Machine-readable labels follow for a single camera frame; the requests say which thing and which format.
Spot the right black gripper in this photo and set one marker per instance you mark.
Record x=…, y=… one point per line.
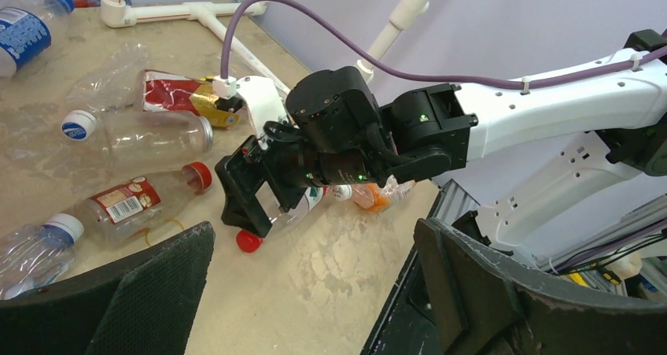
x=254, y=179

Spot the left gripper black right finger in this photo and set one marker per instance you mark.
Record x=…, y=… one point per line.
x=485, y=302

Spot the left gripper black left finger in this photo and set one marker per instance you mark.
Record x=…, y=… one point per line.
x=144, y=303

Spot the red white label bottle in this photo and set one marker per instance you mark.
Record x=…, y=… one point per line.
x=280, y=221

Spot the red cap small bottle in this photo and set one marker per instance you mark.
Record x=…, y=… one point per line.
x=144, y=202

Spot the orange drink bottle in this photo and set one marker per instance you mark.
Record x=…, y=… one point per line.
x=376, y=199

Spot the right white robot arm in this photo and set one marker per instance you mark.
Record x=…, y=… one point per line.
x=330, y=131

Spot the rubber band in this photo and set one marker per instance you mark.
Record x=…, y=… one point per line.
x=167, y=226

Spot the small clear bottle white cap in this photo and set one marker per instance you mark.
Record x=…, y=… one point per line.
x=36, y=255

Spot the large clear bottle white cap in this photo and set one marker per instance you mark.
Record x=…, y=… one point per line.
x=130, y=142

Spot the red gold snack wrapper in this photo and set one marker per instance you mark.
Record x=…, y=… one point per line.
x=163, y=91

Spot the white PVC diagonal pole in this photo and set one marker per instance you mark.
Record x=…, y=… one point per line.
x=401, y=18

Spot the blue label bottle far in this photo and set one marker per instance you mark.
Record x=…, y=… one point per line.
x=30, y=27

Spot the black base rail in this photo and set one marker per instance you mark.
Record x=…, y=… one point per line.
x=405, y=327

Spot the white PVC pipe frame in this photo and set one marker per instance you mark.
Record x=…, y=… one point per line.
x=118, y=14

